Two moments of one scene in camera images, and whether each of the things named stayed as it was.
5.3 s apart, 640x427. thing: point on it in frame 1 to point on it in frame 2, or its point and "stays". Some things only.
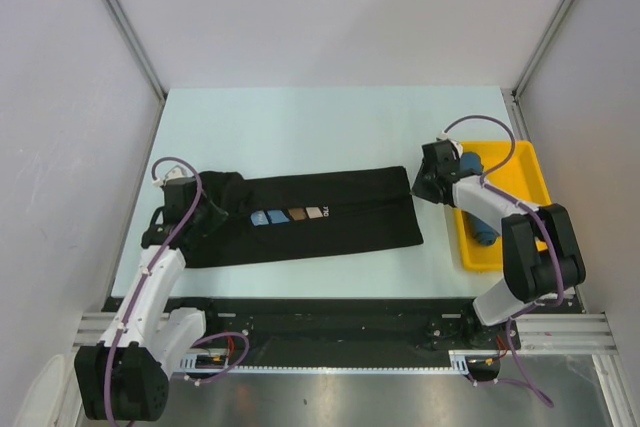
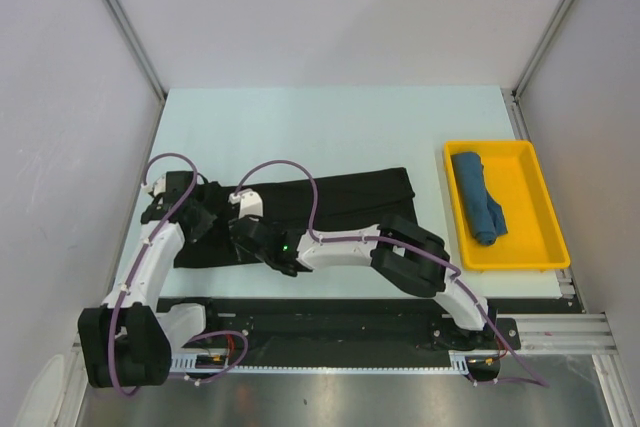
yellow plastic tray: x=523 y=179 stays
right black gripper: x=418 y=188 to x=263 y=221
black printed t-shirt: x=291 y=216 stays
